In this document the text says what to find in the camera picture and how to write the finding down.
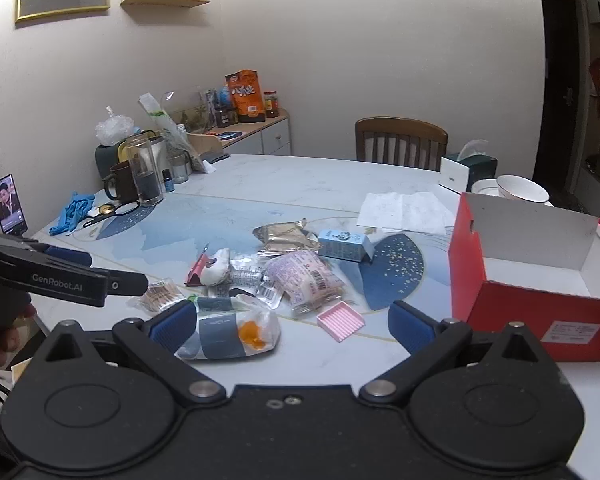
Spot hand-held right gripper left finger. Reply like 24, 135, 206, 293
44, 300, 228, 408

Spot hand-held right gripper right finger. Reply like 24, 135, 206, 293
357, 301, 557, 406

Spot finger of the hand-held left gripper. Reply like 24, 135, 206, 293
105, 270, 150, 297
29, 242, 94, 269

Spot small clear cookie packet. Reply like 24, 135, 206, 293
127, 280, 183, 313

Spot pink binder clip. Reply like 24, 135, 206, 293
184, 242, 216, 288

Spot clear bag with orange piece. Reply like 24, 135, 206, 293
172, 295, 282, 361

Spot pink ribbed tray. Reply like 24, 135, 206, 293
316, 302, 366, 343

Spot white plush toy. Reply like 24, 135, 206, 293
200, 248, 232, 286

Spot red cardboard box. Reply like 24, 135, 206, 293
450, 191, 600, 363

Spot silver foil pouch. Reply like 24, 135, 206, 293
215, 255, 281, 308

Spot light blue carton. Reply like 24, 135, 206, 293
317, 228, 376, 264

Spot pink printed snack packet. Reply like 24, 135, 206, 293
262, 250, 348, 318

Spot gold foil packet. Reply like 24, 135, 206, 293
252, 219, 323, 256

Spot white blue patterned desktop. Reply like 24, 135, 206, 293
27, 154, 600, 480

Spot person's left hand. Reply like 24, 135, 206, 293
0, 304, 39, 369

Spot blue gloves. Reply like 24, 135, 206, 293
48, 191, 97, 237

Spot black scissors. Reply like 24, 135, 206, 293
82, 201, 141, 228

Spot smartphone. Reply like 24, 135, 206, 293
0, 174, 28, 236

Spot dark mug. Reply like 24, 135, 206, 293
103, 161, 140, 204

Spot dark green container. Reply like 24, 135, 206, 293
95, 142, 127, 181

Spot tall glass jar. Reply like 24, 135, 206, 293
126, 132, 165, 207

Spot white paper sheet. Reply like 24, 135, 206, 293
356, 191, 458, 236

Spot clear glass cup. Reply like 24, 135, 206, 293
169, 154, 190, 184

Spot white electric kettle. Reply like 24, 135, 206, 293
117, 130, 170, 176

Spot clear knotted plastic bag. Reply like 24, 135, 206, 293
95, 106, 135, 143

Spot white bowl on plates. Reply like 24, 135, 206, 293
471, 178, 553, 207

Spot green white tissue box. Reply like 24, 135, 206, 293
439, 139, 498, 194

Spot beige paper box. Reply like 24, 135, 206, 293
187, 132, 227, 157

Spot green white noodle packet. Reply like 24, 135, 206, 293
138, 92, 206, 173

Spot glass terrarium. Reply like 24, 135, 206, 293
161, 89, 216, 133

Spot slatted wooden chair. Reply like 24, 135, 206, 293
355, 117, 449, 172

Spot white sideboard cabinet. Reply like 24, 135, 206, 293
215, 110, 292, 157

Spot orange snack bag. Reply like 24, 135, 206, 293
225, 69, 267, 124

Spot dark door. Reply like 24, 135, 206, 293
539, 0, 581, 196

